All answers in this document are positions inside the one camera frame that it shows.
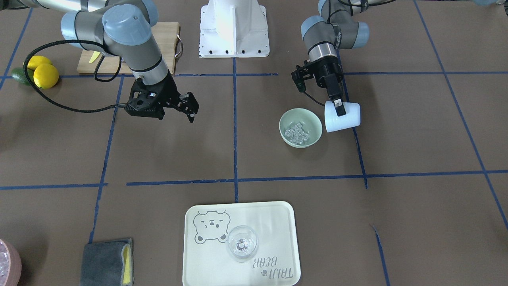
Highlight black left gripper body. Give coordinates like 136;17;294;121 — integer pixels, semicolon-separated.
291;56;344;93

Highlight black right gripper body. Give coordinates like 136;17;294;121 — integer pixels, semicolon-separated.
125;73;181;120

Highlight light blue plastic cup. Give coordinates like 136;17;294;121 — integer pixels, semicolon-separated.
324;101;361;133

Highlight green ceramic bowl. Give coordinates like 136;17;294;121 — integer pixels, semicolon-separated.
278;108;323;149

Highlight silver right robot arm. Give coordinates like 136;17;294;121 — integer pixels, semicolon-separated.
1;0;199;122

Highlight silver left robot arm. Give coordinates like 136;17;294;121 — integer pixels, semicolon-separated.
291;0;389;116

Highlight clear ice cubes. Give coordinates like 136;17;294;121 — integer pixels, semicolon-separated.
283;122;310;145

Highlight pink bowl with ice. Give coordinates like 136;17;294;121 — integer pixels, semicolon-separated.
0;239;22;286

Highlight yellow plastic knife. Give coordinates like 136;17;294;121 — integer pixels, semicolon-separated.
89;51;102;64

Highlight wooden cutting board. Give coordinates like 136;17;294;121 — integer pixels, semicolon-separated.
77;22;183;75

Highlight yellow lemon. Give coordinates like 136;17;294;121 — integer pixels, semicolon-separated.
33;64;60;89
27;55;52;71

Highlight green lime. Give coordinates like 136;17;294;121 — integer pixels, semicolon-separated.
11;67;35;86

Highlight clear wine glass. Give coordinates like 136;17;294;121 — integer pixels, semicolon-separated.
226;226;259;263

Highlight cream bear tray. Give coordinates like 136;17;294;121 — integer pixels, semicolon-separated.
182;201;301;286

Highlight grey folded cloth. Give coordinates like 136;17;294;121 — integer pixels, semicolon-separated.
79;238;134;286

